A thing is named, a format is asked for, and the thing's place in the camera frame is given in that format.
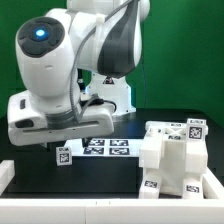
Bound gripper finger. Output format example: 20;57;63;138
82;138;91;147

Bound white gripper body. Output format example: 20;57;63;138
7;100;114;146

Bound small white tagged cube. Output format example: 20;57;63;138
56;147;72;166

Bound white X-frame chair legs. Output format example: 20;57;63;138
139;118;208;174

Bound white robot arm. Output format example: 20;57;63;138
7;0;150;146

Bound white left fence bar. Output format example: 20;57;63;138
0;160;15;196

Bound white front fence bar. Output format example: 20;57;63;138
0;199;224;224

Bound white flat tagged base plate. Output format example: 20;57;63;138
65;138;142;157

